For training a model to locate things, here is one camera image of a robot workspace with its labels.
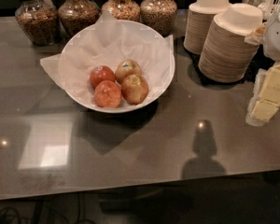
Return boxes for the paper bowl stack back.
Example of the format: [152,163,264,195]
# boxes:
[184,0,231,55]

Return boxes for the yellow-red apple back right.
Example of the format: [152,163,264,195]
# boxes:
[115,59,142,84]

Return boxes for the white paper liner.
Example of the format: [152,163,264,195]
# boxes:
[39,10,175,105]

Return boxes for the red apple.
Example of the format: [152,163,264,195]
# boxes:
[90,65,115,89]
[94,80,121,108]

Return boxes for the white bowl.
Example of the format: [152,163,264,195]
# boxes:
[58,19,176,114]

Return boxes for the yellow-red apple front right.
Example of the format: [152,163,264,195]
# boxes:
[121,74,149,105]

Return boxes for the yellow-red apple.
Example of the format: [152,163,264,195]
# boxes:
[115,59,142,84]
[121,74,149,105]

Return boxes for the glass cereal jar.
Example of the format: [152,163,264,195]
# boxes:
[140,0,177,36]
[102,0,140,21]
[15,0,61,46]
[58,0,100,36]

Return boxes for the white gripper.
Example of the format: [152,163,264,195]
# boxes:
[245,8,280,122]

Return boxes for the red apple back left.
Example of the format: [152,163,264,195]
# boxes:
[90,65,115,89]

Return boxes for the glass cereal jar far left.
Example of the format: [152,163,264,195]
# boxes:
[15,0,61,46]

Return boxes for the red apple front left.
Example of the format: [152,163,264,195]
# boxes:
[94,80,121,108]

